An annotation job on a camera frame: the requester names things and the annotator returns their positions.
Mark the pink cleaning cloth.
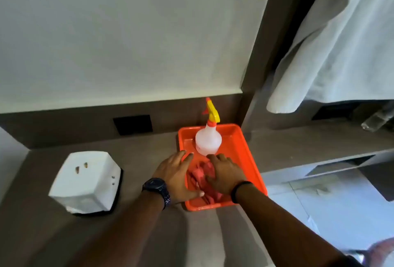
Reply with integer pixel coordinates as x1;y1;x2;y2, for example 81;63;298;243
188;161;224;205

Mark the person's left hand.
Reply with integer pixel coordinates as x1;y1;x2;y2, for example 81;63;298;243
152;150;205;205

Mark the white hanging towel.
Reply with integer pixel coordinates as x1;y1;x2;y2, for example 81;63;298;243
266;0;394;114

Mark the black wristwatch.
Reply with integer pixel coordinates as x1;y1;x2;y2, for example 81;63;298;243
142;178;171;210

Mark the white tissue box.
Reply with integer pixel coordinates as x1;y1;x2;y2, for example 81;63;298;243
48;151;124;217

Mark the black wristband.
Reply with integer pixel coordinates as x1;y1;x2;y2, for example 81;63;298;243
230;181;253;204

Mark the clear plastic bottle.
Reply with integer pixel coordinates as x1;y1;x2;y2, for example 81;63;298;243
360;100;394;132

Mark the black wall socket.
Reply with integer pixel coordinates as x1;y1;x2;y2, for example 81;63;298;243
113;114;153;136

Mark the orange plastic tray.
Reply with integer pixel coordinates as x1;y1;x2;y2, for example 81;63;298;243
178;123;268;212

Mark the white paper scrap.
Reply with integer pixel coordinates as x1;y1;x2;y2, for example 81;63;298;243
310;183;332;196

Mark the person's left forearm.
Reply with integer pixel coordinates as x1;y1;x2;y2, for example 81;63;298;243
73;191;166;267

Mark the person's right forearm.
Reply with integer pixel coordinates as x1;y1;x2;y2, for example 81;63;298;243
235;183;350;267

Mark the person's right hand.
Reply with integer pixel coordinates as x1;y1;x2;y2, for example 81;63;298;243
205;153;247;196

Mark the white spray bottle yellow nozzle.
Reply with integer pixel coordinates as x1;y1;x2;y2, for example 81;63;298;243
195;97;222;156

